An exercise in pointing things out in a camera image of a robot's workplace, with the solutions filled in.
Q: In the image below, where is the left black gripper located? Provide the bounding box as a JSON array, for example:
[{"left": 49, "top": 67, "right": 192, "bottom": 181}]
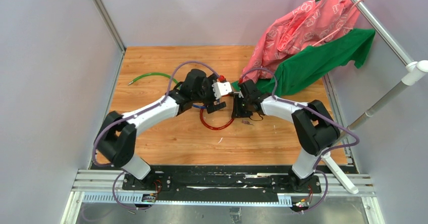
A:
[{"left": 192, "top": 75, "right": 226, "bottom": 114}]

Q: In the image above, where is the blue cable lock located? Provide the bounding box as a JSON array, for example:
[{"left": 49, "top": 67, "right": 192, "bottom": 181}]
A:
[{"left": 192, "top": 99, "right": 220, "bottom": 110}]

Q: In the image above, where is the red cable lock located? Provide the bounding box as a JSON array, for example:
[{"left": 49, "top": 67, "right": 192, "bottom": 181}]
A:
[{"left": 199, "top": 96, "right": 234, "bottom": 131}]

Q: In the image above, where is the silver key with ring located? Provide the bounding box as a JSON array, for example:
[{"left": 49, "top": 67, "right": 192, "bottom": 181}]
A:
[{"left": 242, "top": 120, "right": 254, "bottom": 126}]

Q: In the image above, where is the green cable lock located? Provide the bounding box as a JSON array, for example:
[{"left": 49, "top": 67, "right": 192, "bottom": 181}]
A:
[{"left": 127, "top": 72, "right": 182, "bottom": 89}]

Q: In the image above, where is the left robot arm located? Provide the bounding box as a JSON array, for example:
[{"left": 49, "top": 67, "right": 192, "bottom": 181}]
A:
[{"left": 94, "top": 69, "right": 232, "bottom": 190}]

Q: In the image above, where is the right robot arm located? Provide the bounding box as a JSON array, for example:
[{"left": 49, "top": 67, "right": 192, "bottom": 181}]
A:
[{"left": 238, "top": 80, "right": 340, "bottom": 193}]

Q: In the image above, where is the green t-shirt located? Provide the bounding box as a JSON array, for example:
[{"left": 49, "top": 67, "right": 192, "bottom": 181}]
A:
[{"left": 242, "top": 28, "right": 376, "bottom": 96}]

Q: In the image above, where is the pink patterned garment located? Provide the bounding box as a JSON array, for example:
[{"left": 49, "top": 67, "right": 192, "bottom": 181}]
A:
[{"left": 241, "top": 0, "right": 360, "bottom": 81}]

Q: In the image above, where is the pink clothes hanger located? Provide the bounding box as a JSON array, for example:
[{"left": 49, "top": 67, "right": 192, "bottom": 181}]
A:
[{"left": 312, "top": 0, "right": 364, "bottom": 46}]

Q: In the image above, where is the metal clothes rack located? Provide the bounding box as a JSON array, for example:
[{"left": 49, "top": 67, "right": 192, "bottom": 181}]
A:
[{"left": 329, "top": 0, "right": 427, "bottom": 196}]

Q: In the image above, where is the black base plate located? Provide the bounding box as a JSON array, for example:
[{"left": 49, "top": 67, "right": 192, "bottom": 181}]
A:
[{"left": 122, "top": 165, "right": 322, "bottom": 202}]

